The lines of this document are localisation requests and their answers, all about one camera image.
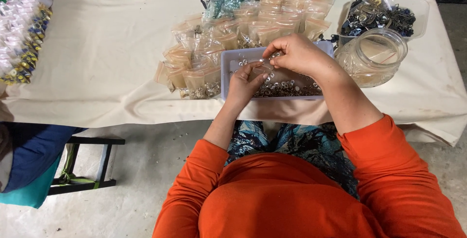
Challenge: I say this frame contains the person's right hand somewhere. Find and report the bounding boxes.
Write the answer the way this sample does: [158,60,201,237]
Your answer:
[262,33,332,80]

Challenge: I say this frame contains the person's left hand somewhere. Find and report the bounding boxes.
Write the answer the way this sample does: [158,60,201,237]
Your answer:
[225,61,274,109]

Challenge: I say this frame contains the small clear zip bag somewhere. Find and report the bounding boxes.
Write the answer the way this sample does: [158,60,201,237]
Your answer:
[252,59,275,82]

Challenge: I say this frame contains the pile of filled zip bags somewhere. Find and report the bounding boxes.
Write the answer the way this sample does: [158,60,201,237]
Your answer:
[153,0,335,100]

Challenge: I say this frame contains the lavender plastic tray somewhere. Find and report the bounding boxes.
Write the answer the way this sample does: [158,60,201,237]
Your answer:
[220,41,335,102]

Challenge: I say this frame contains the clear glass jar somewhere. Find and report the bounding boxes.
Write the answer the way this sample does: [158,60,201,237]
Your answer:
[333,28,408,88]

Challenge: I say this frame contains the person's blue patterned trousers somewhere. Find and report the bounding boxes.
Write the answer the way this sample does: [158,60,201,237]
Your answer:
[224,120,359,200]

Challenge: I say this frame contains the heap of dark metal clasps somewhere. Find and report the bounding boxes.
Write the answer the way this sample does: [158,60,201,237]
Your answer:
[340,0,416,38]

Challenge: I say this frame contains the person's orange shirt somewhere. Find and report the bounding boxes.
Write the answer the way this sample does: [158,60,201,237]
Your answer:
[152,113,467,238]

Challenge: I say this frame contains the clear plastic container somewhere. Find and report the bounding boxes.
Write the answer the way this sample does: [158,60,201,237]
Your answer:
[336,0,430,46]

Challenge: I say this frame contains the cream tablecloth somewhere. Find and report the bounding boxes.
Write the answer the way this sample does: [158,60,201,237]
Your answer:
[0,0,467,147]

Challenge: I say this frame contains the black wooden stool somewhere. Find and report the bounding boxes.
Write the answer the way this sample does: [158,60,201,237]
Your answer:
[47,136,126,196]

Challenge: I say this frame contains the pile of blue gold buttons bags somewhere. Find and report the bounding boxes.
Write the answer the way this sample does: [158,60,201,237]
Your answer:
[0,0,53,87]

